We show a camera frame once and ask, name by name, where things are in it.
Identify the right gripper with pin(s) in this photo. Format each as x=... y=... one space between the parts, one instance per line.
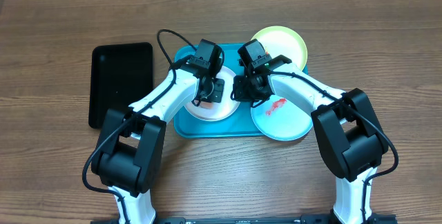
x=242 y=95

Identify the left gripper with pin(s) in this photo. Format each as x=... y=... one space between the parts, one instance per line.
x=219 y=92

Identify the white plate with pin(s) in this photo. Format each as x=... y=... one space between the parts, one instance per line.
x=221 y=110

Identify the pink sponge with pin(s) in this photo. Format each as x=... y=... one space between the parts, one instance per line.
x=206 y=105

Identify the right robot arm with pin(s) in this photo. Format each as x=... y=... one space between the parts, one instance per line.
x=350 y=139

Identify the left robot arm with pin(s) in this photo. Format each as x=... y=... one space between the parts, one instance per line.
x=128 y=154

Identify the teal serving tray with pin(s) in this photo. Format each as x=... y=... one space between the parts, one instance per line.
x=238 y=124

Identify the black rectangular tray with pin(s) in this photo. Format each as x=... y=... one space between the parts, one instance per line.
x=120 y=75

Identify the light blue plate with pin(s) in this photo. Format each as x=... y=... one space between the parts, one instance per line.
x=279 y=119

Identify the yellow-green plate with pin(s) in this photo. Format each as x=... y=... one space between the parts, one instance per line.
x=280 y=40

